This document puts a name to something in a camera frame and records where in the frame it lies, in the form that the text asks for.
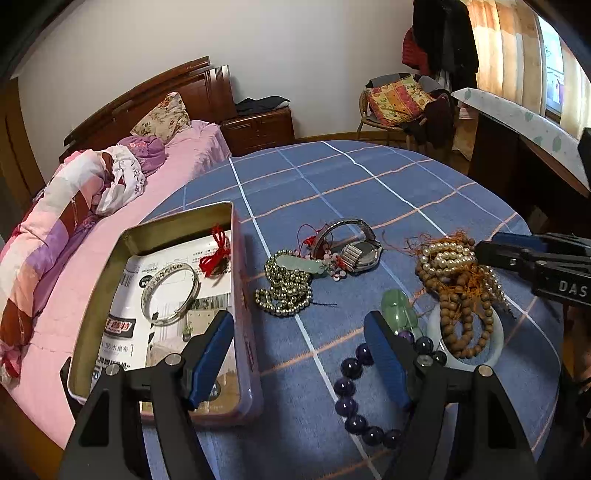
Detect pink purple striped quilt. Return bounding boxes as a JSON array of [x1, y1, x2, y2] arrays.
[[1, 145, 145, 386]]

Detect wooden wardrobe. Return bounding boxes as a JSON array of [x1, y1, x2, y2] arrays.
[[0, 78, 45, 241]]

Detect silver bangle bracelet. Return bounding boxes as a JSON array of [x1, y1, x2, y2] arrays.
[[140, 261, 202, 328]]

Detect red tassel charm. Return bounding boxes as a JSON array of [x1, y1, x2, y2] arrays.
[[198, 225, 230, 278]]

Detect colourful patchwork cushion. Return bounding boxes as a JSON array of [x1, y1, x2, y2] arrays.
[[366, 76, 434, 127]]

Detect wicker chair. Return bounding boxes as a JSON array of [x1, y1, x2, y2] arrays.
[[358, 73, 456, 149]]

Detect leaf-patterned desk cover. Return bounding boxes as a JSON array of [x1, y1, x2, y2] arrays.
[[452, 88, 590, 189]]

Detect white jade bangle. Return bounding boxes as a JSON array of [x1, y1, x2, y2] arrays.
[[427, 305, 505, 371]]

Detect orange patterned curtain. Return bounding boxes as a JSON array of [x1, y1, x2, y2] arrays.
[[465, 1, 590, 139]]

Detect green jade pendant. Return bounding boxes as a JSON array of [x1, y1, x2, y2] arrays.
[[381, 289, 419, 338]]

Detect pink metal tin box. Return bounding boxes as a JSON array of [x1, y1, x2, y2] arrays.
[[62, 201, 263, 428]]

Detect dark purple bead bracelet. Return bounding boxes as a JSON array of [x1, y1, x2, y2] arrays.
[[332, 329, 449, 449]]

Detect pale jade pendant red cord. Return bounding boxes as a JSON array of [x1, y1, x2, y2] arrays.
[[276, 224, 350, 282]]

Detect silver wristwatch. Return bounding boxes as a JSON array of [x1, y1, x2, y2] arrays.
[[311, 218, 383, 275]]

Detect hanging dark coats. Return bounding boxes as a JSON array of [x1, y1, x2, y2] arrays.
[[412, 0, 479, 91]]

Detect brown wooden bead mala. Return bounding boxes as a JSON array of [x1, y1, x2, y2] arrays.
[[406, 232, 498, 360]]

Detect purple garment on bed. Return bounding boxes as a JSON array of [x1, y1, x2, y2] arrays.
[[118, 135, 167, 176]]

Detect white pearl necklace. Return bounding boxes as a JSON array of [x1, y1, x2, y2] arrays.
[[419, 240, 512, 310]]

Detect green-grey bead necklace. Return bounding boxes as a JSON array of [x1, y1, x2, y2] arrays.
[[254, 250, 316, 318]]

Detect pink bed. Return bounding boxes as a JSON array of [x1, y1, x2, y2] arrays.
[[0, 119, 233, 451]]

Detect dark wooden headboard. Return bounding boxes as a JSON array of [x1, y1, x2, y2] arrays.
[[59, 56, 236, 161]]

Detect blue plaid tablecloth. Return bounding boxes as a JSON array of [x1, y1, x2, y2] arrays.
[[138, 139, 565, 480]]

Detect wooden nightstand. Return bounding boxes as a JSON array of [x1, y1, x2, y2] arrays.
[[221, 106, 296, 157]]

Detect dark clothes on nightstand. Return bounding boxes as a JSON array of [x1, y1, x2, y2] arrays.
[[235, 95, 290, 117]]

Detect floral pillow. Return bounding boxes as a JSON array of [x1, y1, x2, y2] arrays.
[[130, 92, 191, 145]]

